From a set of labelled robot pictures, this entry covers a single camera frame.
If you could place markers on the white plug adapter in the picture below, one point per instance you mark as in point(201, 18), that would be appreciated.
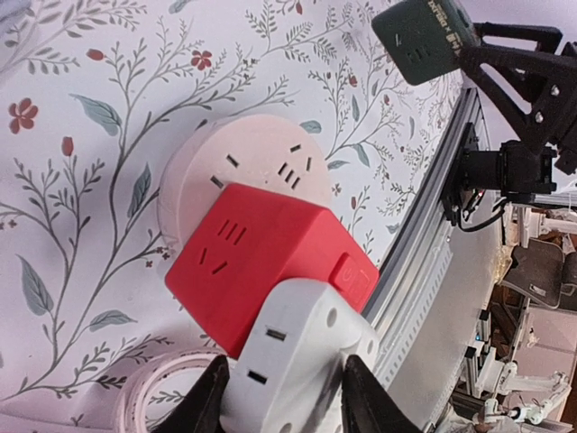
point(289, 373)

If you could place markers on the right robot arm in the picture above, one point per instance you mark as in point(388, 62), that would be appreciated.
point(515, 171)

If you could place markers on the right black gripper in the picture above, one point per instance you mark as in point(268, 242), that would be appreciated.
point(535, 91)

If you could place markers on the red cube socket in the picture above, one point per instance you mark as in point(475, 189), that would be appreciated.
point(249, 241)

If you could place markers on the dark green cube socket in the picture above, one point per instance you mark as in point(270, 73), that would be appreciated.
point(424, 38)

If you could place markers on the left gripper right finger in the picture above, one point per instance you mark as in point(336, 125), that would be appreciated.
point(367, 407)

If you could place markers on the floral tablecloth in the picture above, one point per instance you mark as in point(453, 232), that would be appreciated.
point(95, 98)

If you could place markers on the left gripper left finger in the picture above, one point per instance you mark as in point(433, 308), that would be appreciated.
point(199, 412)

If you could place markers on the round pink socket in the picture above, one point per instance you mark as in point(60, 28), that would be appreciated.
point(262, 151)

